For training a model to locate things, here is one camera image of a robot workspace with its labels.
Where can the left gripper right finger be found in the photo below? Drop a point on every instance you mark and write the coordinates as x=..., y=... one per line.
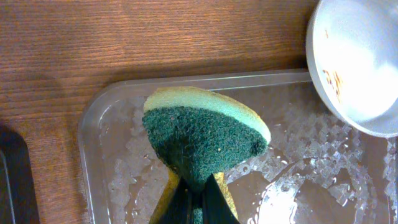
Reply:
x=214, y=205

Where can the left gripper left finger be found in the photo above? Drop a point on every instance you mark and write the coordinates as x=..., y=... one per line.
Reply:
x=180, y=208

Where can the green yellow sponge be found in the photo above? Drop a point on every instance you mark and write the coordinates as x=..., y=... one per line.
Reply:
x=196, y=133

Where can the pale grey plate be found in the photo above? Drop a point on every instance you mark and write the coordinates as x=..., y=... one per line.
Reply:
x=351, y=50

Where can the brown tray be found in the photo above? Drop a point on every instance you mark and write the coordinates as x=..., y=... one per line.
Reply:
x=317, y=169

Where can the black tray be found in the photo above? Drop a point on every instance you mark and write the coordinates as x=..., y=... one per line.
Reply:
x=18, y=199

